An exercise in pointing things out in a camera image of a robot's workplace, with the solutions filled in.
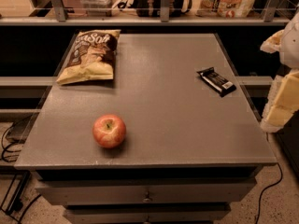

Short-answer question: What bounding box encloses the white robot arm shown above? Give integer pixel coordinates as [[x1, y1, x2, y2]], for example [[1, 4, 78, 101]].
[[260, 13, 299, 133]]

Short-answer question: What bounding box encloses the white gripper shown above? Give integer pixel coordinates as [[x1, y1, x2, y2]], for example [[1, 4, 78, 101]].
[[260, 72, 299, 133]]

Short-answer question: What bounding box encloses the grey drawer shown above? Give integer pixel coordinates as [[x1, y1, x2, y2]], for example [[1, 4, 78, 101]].
[[64, 204, 231, 224], [36, 178, 256, 205]]

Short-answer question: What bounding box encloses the black cable right floor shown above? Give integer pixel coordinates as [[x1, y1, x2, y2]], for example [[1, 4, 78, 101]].
[[254, 162, 284, 224]]

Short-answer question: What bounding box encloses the black cables left floor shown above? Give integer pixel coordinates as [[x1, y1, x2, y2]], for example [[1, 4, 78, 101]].
[[0, 115, 41, 224]]

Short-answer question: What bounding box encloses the red apple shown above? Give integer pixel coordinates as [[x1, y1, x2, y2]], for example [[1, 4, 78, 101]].
[[93, 114, 126, 148]]

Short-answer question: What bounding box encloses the metal shelf rail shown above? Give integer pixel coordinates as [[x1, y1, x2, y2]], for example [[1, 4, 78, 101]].
[[0, 0, 298, 27]]

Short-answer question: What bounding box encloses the black rxbar chocolate wrapper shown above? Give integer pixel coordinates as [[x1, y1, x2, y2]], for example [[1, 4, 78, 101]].
[[197, 67, 236, 97]]

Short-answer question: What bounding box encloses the black backpack on shelf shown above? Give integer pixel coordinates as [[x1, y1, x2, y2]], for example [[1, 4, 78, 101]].
[[117, 0, 192, 17]]

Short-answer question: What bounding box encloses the grey upper drawer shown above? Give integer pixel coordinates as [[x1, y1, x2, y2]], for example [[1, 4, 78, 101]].
[[36, 178, 256, 205]]

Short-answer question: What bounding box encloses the yellow brown chip bag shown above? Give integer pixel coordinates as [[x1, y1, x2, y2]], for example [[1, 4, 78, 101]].
[[57, 30, 121, 85]]

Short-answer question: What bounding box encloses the grey lower drawer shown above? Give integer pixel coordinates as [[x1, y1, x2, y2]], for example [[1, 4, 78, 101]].
[[64, 204, 231, 224]]

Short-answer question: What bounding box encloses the printed snack bag on shelf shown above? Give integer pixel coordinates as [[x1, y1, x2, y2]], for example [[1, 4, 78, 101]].
[[196, 0, 255, 18]]

